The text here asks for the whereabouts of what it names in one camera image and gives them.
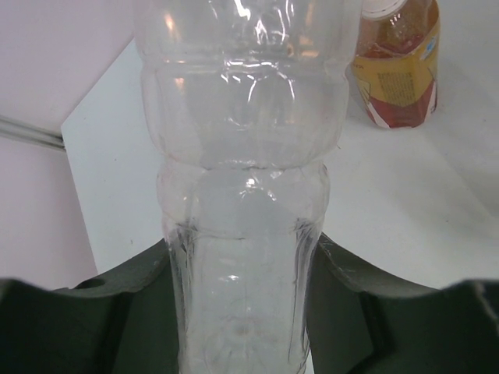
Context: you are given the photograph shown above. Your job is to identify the clear plastic bottle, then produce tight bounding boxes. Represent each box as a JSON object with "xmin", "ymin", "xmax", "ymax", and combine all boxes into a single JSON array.
[{"xmin": 133, "ymin": 1, "xmax": 362, "ymax": 373}]

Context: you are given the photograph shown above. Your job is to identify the left aluminium corner post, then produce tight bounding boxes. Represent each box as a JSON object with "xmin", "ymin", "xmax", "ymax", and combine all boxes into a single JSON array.
[{"xmin": 1, "ymin": 116, "xmax": 65, "ymax": 151}]

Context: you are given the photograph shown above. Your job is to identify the amber tea bottle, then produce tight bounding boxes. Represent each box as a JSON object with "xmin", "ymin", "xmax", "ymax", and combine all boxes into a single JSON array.
[{"xmin": 351, "ymin": 0, "xmax": 441, "ymax": 129}]

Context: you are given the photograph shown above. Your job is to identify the white tea bottle cap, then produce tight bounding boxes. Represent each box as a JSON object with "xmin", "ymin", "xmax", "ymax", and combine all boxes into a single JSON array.
[{"xmin": 361, "ymin": 0, "xmax": 407, "ymax": 20}]

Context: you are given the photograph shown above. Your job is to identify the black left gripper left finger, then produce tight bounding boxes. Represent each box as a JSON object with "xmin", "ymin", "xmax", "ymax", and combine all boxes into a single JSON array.
[{"xmin": 1, "ymin": 241, "xmax": 179, "ymax": 373}]

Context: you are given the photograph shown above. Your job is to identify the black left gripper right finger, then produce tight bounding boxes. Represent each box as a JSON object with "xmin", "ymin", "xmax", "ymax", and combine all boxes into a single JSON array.
[{"xmin": 307, "ymin": 236, "xmax": 498, "ymax": 373}]

